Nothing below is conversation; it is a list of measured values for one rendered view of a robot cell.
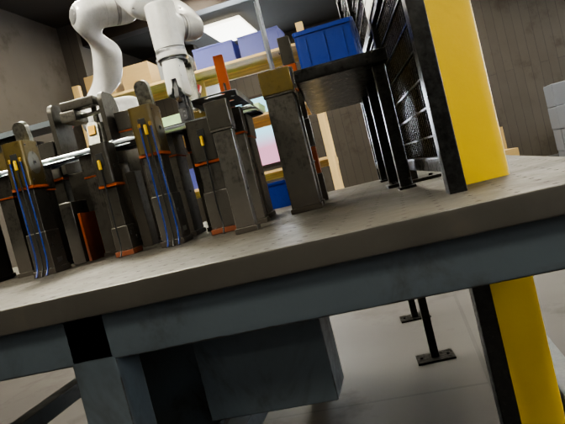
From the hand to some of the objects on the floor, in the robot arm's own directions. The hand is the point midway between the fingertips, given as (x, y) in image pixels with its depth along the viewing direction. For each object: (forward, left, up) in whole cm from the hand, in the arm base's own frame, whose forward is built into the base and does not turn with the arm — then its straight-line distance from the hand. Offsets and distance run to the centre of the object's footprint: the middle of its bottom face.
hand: (187, 114), depth 171 cm
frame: (0, -47, -101) cm, 111 cm away
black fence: (-23, +53, -106) cm, 121 cm away
